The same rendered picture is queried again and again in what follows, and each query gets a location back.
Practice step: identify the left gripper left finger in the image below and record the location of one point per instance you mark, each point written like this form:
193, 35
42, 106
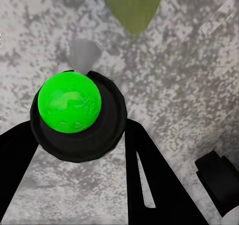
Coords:
17, 147

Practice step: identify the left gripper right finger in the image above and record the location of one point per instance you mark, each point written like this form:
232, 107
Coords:
174, 206

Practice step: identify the pot plant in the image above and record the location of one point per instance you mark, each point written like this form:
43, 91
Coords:
134, 15

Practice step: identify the insectifuge atomizer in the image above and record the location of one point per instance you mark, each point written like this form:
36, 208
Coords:
79, 116

